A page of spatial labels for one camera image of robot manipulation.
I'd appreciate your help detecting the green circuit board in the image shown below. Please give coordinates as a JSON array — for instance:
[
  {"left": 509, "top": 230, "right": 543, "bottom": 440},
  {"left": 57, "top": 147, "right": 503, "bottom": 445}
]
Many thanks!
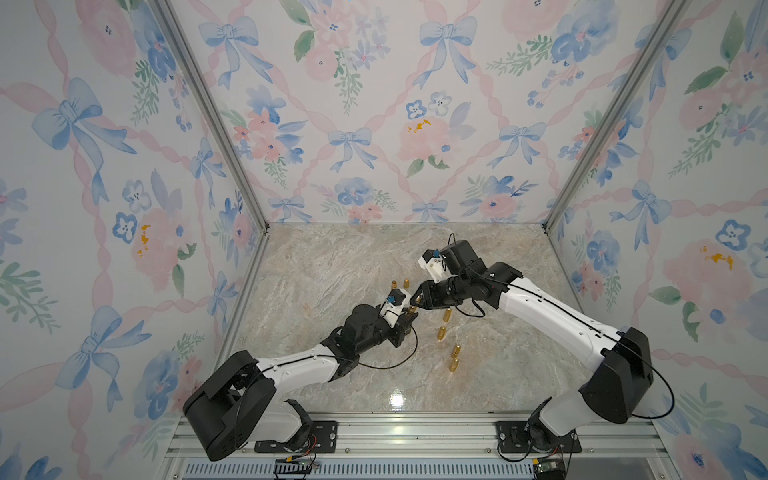
[{"left": 532, "top": 459, "right": 567, "bottom": 480}]

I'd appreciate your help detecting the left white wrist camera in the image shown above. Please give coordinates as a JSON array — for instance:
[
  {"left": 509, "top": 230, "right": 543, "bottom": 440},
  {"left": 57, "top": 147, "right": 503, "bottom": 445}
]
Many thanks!
[{"left": 379, "top": 288, "right": 411, "bottom": 328}]

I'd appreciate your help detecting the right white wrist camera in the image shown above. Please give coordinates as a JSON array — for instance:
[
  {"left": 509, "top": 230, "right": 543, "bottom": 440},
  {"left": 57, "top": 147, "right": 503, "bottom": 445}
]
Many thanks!
[{"left": 418, "top": 249, "right": 450, "bottom": 283}]

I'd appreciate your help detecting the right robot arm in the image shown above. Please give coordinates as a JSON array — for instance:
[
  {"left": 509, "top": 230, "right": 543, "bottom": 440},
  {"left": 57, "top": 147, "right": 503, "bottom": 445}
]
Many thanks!
[{"left": 413, "top": 240, "right": 660, "bottom": 451}]

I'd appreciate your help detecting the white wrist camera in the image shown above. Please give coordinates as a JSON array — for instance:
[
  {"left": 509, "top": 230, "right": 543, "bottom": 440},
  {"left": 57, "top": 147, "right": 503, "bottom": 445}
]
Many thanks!
[
  {"left": 379, "top": 288, "right": 411, "bottom": 328},
  {"left": 418, "top": 249, "right": 450, "bottom": 283}
]

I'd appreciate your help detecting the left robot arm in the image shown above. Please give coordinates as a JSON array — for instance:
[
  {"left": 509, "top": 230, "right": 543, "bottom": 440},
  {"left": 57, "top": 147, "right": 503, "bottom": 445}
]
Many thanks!
[{"left": 182, "top": 304, "right": 418, "bottom": 462}]

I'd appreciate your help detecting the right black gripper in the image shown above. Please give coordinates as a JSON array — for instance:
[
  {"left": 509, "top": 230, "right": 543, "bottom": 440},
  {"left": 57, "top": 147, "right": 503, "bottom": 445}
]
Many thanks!
[{"left": 407, "top": 276, "right": 468, "bottom": 308}]

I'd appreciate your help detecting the aluminium corner post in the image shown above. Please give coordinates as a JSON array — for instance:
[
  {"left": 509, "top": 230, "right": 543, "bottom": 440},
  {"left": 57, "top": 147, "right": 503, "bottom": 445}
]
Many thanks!
[
  {"left": 543, "top": 0, "right": 690, "bottom": 234},
  {"left": 148, "top": 0, "right": 269, "bottom": 234}
]

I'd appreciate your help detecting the right aluminium corner post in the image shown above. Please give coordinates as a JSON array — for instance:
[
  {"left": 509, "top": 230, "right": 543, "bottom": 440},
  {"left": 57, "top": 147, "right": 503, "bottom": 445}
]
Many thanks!
[{"left": 543, "top": 0, "right": 690, "bottom": 234}]

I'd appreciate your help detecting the left aluminium corner post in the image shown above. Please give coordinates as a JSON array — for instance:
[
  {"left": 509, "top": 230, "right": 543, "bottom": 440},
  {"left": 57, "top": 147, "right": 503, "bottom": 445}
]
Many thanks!
[{"left": 148, "top": 0, "right": 269, "bottom": 234}]

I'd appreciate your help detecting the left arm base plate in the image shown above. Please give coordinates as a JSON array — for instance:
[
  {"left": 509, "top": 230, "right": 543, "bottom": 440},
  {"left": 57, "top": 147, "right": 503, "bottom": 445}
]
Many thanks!
[{"left": 254, "top": 420, "right": 339, "bottom": 454}]

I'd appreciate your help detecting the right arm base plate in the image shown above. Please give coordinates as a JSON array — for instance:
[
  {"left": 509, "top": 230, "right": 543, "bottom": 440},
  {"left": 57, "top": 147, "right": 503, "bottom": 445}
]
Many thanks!
[{"left": 495, "top": 421, "right": 582, "bottom": 454}]

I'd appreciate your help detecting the aluminium front rail frame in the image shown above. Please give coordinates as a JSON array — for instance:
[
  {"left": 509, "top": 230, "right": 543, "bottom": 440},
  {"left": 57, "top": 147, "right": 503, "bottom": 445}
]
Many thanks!
[{"left": 157, "top": 412, "right": 681, "bottom": 479}]

